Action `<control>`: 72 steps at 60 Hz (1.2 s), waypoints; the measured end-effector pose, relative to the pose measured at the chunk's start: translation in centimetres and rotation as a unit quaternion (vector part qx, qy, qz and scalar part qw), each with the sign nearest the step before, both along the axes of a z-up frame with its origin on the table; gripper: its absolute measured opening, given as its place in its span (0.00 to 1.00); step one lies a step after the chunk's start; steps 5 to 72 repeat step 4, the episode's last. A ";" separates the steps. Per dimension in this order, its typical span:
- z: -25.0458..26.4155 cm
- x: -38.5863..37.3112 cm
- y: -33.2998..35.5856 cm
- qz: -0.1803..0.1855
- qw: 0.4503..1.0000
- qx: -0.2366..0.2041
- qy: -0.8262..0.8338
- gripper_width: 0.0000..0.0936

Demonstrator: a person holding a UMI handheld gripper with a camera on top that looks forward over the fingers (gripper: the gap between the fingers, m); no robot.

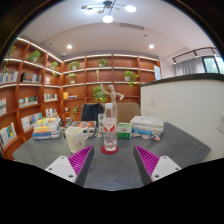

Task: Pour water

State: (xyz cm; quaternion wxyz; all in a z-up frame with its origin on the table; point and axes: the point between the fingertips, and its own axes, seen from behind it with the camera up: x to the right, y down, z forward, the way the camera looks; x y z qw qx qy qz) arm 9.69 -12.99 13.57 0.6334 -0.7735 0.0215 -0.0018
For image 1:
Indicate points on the wooden artist mannequin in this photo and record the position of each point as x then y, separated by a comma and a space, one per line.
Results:
114, 96

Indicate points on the colourful stack of books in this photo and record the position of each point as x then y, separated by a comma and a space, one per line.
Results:
46, 128

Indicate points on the clear plastic water bottle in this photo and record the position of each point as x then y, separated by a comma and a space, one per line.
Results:
109, 133

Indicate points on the dark book with orange cover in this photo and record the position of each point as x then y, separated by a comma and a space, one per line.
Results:
83, 125

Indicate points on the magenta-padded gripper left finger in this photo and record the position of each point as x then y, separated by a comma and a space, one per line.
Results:
63, 168

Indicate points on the tan chair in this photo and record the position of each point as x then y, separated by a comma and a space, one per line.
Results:
128, 111

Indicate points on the ceiling air vent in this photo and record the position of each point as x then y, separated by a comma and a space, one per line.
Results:
131, 26

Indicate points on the cream mug with red drawing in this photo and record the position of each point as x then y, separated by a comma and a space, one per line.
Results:
75, 140

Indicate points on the flat round red coaster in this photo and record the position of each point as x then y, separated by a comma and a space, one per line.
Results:
103, 150

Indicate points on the branched ceiling lamp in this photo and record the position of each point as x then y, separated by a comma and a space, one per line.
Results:
107, 19

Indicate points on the dark blue chair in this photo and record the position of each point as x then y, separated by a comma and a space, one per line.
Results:
90, 112

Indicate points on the black track light rail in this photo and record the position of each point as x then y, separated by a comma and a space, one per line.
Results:
196, 50

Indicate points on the green and white box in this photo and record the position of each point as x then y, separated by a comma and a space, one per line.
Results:
124, 130

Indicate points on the white wall poster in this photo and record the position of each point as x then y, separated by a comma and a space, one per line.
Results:
157, 72

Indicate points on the window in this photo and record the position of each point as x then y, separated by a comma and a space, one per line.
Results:
213, 65

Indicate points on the small printed badge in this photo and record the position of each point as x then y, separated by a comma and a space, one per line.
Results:
155, 137
98, 135
145, 136
135, 134

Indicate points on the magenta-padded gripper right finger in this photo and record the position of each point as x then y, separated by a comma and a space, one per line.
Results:
163, 168

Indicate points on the grey curtain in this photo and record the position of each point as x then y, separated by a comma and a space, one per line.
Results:
188, 66

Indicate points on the white wall socket plate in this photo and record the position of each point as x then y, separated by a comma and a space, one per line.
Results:
221, 122
152, 101

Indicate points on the orange wooden shelf unit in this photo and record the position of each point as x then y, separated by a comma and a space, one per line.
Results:
30, 90

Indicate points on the recessed ceiling light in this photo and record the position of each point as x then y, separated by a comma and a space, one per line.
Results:
69, 47
151, 46

